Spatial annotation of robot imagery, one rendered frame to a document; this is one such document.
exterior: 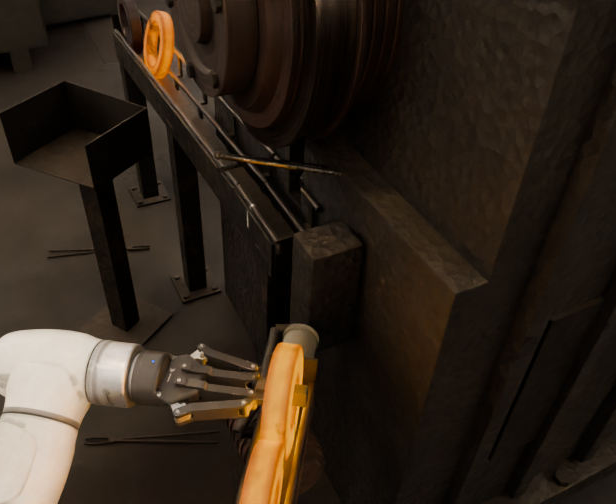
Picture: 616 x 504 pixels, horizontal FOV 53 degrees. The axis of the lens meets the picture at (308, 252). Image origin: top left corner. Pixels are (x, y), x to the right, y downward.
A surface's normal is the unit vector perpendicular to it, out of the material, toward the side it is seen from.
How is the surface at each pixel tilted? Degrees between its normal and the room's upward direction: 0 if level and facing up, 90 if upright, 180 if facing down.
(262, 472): 2
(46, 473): 59
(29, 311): 0
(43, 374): 27
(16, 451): 36
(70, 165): 5
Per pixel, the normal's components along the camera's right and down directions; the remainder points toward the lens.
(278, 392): -0.07, -0.33
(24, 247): 0.05, -0.76
